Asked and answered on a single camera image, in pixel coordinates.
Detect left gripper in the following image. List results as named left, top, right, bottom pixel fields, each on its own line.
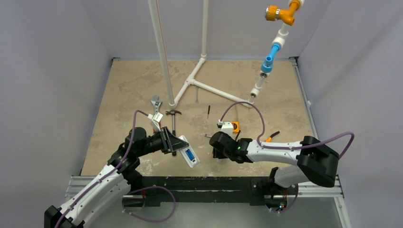
left=136, top=126, right=188, bottom=157

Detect blue battery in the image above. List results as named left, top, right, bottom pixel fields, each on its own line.
left=185, top=149, right=192, bottom=160
left=187, top=151, right=194, bottom=161

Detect white remote control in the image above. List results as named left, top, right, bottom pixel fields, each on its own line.
left=179, top=135, right=200, bottom=168

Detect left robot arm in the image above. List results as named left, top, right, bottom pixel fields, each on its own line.
left=44, top=127, right=189, bottom=228

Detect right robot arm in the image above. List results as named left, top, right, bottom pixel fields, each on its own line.
left=209, top=132, right=340, bottom=193

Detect orange tape measure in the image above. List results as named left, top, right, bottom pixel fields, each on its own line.
left=231, top=121, right=240, bottom=133

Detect red adjustable wrench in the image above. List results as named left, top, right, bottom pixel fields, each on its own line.
left=150, top=95, right=162, bottom=114

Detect small silver spanner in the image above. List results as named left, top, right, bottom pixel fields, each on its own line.
left=195, top=86, right=199, bottom=104

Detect blue pipe fitting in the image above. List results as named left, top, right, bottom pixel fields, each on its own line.
left=260, top=43, right=281, bottom=73

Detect orange pipe valve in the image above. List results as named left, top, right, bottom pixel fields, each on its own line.
left=265, top=0, right=304, bottom=26

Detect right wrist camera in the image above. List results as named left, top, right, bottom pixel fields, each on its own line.
left=217, top=120, right=234, bottom=136

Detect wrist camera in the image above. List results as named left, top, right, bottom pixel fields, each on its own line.
left=147, top=112, right=163, bottom=132
left=217, top=120, right=234, bottom=136

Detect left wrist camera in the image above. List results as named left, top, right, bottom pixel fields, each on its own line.
left=147, top=112, right=163, bottom=132

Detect black handled hammer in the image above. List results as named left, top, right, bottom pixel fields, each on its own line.
left=165, top=109, right=182, bottom=157

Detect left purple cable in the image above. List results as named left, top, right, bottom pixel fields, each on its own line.
left=53, top=110, right=176, bottom=228

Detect purple cable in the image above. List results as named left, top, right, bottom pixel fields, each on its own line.
left=53, top=110, right=176, bottom=228
left=219, top=101, right=355, bottom=215

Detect orange handled pliers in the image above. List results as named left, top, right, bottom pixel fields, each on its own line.
left=265, top=131, right=280, bottom=143

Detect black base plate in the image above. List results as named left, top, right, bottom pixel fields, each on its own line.
left=122, top=176, right=297, bottom=210

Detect aluminium rail frame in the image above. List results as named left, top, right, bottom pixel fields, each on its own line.
left=64, top=57, right=353, bottom=228

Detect white pvc pipe frame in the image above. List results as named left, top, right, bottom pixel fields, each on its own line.
left=148, top=0, right=291, bottom=108

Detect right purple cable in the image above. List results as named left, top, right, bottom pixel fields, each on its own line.
left=219, top=101, right=355, bottom=215

